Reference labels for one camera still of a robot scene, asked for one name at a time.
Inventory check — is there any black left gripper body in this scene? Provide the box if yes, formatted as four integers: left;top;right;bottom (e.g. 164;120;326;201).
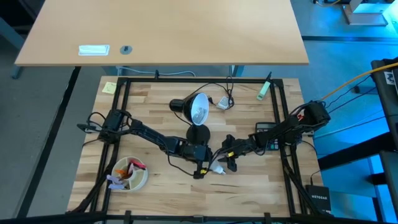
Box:
182;143;211;163

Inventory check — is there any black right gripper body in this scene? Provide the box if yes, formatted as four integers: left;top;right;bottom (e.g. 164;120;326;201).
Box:
221;138;259;156

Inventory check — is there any white light bulb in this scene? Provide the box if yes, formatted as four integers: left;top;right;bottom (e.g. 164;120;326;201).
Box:
211;161;226;176

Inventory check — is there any black desk lamp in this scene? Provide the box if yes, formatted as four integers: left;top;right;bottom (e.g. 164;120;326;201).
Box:
169;92;211;146

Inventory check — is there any black calculator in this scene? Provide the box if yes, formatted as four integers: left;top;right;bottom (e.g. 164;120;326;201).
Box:
255;121;280;152

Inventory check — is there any small clear plastic packet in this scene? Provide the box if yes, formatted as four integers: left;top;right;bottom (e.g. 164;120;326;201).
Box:
216;96;231;110

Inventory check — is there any green highlighter pen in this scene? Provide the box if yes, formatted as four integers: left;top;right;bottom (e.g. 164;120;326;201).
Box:
256;72;273;101

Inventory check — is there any pink clip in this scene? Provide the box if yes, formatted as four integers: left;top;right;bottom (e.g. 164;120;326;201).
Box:
129;159;147;170

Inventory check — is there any round beige divided bowl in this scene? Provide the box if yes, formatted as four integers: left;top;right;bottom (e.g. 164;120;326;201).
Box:
111;156;149;192

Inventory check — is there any yellow sticky note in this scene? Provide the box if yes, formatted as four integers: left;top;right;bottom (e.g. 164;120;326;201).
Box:
101;82;118;95

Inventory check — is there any large beige wooden desk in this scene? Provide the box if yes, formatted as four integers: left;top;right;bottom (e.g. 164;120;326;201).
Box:
14;0;310;67

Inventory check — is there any black slanted rig bar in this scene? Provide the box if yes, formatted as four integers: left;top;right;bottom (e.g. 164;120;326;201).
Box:
16;66;82;218

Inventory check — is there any black foreground rig beam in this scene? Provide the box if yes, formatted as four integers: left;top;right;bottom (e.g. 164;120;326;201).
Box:
0;212;398;224

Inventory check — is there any beige box on floor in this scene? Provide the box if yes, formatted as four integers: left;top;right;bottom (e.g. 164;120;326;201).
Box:
341;0;390;26

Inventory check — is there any black lamp power cord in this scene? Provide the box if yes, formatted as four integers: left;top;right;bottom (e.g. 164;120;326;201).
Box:
183;76;236;110

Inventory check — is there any black aluminium table frame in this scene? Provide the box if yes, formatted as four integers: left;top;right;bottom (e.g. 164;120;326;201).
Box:
67;77;315;218

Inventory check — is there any white cable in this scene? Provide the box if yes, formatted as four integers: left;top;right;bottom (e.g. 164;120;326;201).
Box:
117;65;197;78

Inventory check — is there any black Netgear network switch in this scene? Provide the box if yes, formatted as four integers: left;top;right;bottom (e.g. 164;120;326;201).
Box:
305;184;332;215

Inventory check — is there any yellow cable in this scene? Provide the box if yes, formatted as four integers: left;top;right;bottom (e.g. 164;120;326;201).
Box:
322;61;398;101

